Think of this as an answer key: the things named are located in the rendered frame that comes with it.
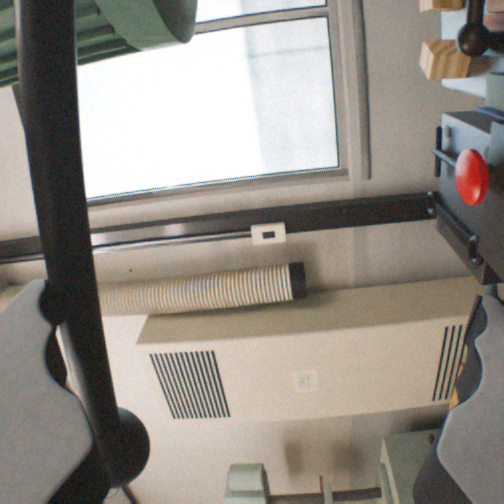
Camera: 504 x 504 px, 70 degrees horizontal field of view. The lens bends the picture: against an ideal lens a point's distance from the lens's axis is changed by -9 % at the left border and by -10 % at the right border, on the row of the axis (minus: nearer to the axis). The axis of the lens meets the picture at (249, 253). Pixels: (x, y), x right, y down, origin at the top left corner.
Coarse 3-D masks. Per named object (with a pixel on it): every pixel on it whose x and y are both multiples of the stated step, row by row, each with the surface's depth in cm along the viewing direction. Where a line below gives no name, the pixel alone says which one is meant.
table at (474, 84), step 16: (464, 0) 36; (448, 16) 41; (464, 16) 37; (448, 32) 42; (480, 64) 36; (496, 64) 33; (448, 80) 45; (464, 80) 40; (480, 80) 37; (480, 96) 38
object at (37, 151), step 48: (48, 0) 7; (48, 48) 8; (48, 96) 8; (48, 144) 9; (48, 192) 9; (48, 240) 10; (96, 288) 11; (96, 336) 12; (96, 384) 12; (96, 432) 14; (144, 432) 15
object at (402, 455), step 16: (416, 432) 203; (432, 432) 201; (384, 448) 202; (400, 448) 196; (416, 448) 194; (240, 464) 191; (256, 464) 190; (384, 464) 201; (400, 464) 187; (416, 464) 185; (240, 480) 184; (256, 480) 183; (320, 480) 211; (384, 480) 192; (400, 480) 179; (224, 496) 188; (240, 496) 187; (256, 496) 186; (272, 496) 199; (288, 496) 198; (304, 496) 197; (320, 496) 195; (336, 496) 194; (352, 496) 193; (368, 496) 191; (384, 496) 184; (400, 496) 171
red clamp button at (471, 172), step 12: (468, 156) 19; (480, 156) 18; (456, 168) 20; (468, 168) 19; (480, 168) 18; (456, 180) 21; (468, 180) 19; (480, 180) 18; (468, 192) 19; (480, 192) 18; (468, 204) 20
